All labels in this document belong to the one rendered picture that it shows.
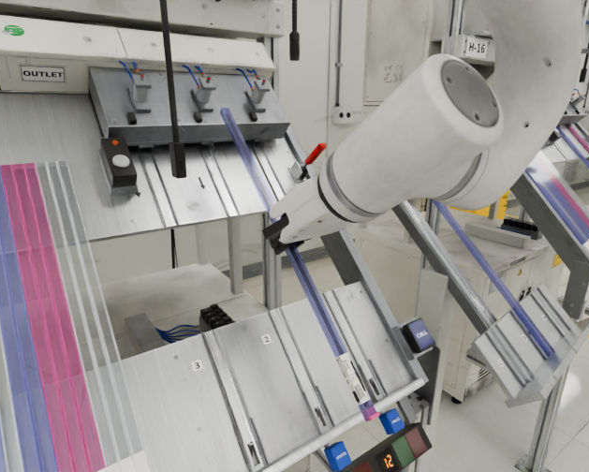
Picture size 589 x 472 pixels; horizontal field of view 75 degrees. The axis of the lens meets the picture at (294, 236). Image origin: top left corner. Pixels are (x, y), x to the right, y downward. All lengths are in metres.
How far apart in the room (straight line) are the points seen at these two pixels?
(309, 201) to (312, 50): 2.51
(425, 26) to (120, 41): 1.10
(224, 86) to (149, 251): 1.78
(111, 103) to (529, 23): 0.57
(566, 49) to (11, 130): 0.70
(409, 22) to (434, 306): 1.09
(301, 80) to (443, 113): 2.54
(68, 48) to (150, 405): 0.56
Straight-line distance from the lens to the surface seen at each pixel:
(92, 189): 0.68
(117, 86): 0.75
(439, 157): 0.33
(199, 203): 0.68
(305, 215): 0.42
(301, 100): 2.82
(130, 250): 2.45
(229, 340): 0.59
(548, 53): 0.38
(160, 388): 0.56
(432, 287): 0.90
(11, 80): 0.79
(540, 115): 0.40
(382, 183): 0.35
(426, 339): 0.71
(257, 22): 0.94
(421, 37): 1.62
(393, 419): 0.67
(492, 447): 1.74
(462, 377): 1.72
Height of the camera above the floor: 1.16
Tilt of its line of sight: 18 degrees down
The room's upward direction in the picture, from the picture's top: straight up
